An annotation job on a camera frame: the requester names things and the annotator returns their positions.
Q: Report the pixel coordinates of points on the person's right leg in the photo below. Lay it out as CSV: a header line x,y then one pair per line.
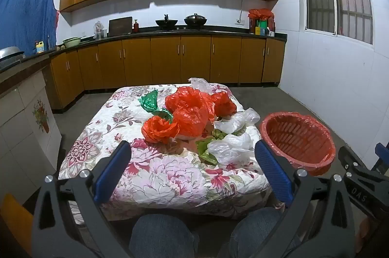
x,y
252,233

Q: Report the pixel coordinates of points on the metal basin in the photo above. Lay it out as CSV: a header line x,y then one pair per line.
x,y
10,52

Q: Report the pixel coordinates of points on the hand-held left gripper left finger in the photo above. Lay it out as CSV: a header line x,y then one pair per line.
x,y
112,170

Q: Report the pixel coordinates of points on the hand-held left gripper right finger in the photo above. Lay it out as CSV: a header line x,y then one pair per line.
x,y
273,170

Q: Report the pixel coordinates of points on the wooden cutting board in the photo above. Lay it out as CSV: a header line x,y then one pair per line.
x,y
120,26

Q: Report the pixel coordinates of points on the black kitchen countertop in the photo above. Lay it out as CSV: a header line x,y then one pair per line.
x,y
194,32

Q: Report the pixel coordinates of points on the person's left leg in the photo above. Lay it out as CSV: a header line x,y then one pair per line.
x,y
161,236

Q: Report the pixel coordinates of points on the green basin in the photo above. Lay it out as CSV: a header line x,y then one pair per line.
x,y
71,42

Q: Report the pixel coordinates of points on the wooden base cabinets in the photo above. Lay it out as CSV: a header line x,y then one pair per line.
x,y
167,60

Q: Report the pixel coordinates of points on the clear bubble wrap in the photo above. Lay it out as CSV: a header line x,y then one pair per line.
x,y
202,84

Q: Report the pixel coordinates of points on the light green plastic bag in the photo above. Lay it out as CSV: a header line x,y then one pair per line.
x,y
206,153

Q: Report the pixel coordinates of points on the floral tablecloth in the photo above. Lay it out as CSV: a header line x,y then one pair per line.
x,y
158,179

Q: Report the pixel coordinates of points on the large red plastic bag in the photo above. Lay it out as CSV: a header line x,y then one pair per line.
x,y
188,112

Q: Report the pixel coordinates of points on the blue cloth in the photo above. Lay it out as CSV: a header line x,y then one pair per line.
x,y
24,9

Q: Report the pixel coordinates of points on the flower pot wall sticker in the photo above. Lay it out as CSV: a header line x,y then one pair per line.
x,y
41,116

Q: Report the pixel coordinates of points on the person's leg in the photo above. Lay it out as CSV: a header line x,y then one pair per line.
x,y
161,236
252,233

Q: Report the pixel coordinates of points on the white plastic bag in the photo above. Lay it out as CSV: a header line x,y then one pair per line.
x,y
231,150
237,121

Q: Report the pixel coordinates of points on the white wall socket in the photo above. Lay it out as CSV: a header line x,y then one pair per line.
x,y
240,21

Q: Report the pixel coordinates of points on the black wok with lid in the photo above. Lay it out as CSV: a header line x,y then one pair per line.
x,y
195,20

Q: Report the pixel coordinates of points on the red bag over containers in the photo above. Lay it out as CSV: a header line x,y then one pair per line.
x,y
260,14

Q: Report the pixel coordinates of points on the red bottle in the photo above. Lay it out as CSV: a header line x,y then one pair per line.
x,y
136,27

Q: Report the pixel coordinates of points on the yellow chair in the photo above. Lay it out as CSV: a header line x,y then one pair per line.
x,y
13,221

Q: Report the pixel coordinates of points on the dark green plastic bag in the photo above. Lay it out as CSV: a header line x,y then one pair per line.
x,y
149,101

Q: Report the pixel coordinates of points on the red plastic basket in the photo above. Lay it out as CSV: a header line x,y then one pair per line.
x,y
297,139

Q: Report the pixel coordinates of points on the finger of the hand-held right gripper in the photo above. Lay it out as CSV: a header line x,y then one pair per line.
x,y
381,154
358,194

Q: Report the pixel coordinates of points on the yellow detergent bottle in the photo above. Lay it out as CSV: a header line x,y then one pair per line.
x,y
39,48

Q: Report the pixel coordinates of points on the green box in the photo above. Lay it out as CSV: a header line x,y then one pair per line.
x,y
262,23

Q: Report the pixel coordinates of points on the glass jar with plastic bag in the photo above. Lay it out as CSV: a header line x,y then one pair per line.
x,y
98,30

